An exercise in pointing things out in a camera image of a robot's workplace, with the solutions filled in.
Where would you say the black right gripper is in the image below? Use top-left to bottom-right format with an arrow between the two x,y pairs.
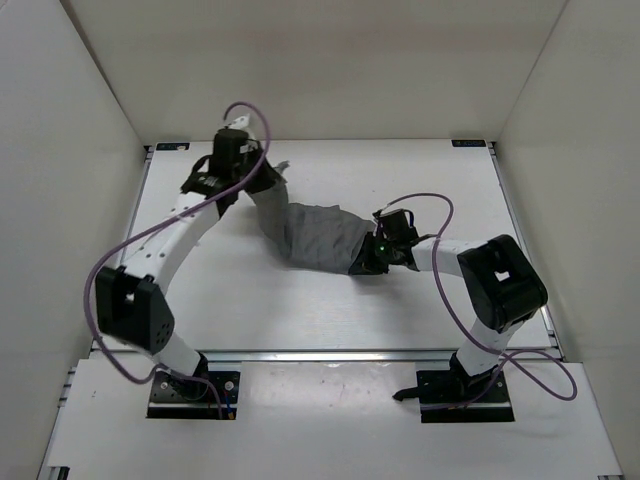
349,232 -> 397,276

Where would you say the grey pleated skirt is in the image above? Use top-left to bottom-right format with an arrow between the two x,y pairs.
246,165 -> 374,274

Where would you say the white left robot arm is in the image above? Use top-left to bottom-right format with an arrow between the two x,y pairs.
95,122 -> 264,398

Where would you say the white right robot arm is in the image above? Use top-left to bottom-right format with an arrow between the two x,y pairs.
349,209 -> 548,401

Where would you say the blue left corner label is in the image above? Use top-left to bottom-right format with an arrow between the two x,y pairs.
155,142 -> 190,151

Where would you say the blue corner label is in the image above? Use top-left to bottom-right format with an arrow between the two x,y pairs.
451,139 -> 487,148
155,142 -> 190,151

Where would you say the blue right corner label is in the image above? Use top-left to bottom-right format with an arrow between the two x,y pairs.
451,139 -> 487,148

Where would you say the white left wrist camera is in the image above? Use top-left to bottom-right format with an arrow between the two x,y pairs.
224,114 -> 251,131

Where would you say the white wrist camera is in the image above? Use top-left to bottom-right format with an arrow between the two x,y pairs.
372,205 -> 394,223
224,114 -> 251,131

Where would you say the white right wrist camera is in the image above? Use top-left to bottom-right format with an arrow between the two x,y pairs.
372,205 -> 394,223

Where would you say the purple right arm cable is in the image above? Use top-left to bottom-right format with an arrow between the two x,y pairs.
379,192 -> 578,412

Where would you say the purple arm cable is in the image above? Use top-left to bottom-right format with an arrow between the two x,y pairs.
82,101 -> 274,420
379,192 -> 578,412

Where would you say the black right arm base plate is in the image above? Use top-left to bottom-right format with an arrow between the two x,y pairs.
392,370 -> 515,424

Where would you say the aluminium table edge rail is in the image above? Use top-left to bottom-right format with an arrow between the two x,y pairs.
89,349 -> 561,364

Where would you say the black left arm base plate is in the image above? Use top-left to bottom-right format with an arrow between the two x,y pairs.
146,367 -> 241,421

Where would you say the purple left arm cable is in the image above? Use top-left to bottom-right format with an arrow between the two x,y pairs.
82,101 -> 274,420

